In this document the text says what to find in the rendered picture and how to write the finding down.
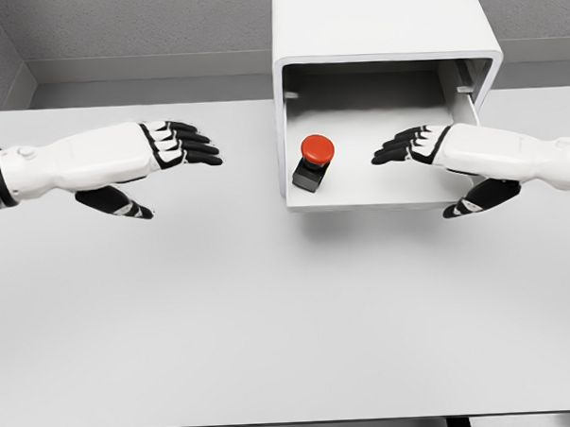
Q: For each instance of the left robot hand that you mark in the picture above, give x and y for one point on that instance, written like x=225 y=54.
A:
x=112 y=152

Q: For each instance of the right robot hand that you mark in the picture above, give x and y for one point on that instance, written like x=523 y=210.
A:
x=472 y=155

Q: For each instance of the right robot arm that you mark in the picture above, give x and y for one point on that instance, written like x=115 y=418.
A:
x=559 y=163

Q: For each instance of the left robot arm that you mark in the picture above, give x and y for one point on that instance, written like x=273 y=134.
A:
x=18 y=170

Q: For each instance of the white tabletop storage cabinet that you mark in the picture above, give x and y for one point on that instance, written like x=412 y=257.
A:
x=381 y=25

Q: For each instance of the white cabinet drawer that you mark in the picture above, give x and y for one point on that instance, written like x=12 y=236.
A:
x=373 y=172

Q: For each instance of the red button load switch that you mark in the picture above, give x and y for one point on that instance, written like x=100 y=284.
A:
x=314 y=161

